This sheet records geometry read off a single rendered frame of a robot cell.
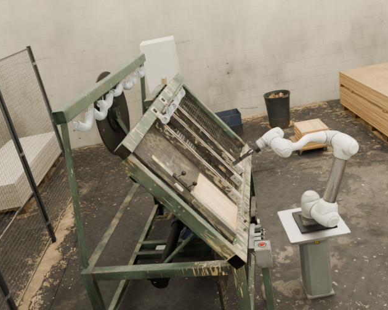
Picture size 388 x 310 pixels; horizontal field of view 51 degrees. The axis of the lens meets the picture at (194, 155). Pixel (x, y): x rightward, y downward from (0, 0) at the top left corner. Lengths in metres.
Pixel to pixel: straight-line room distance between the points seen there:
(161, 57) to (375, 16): 4.52
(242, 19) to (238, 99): 1.63
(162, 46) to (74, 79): 2.48
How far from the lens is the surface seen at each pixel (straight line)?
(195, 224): 3.09
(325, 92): 9.25
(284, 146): 2.95
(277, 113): 7.87
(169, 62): 7.14
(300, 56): 8.91
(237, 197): 3.84
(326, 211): 3.42
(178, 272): 3.40
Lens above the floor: 2.83
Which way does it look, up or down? 22 degrees down
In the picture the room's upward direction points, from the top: 11 degrees counter-clockwise
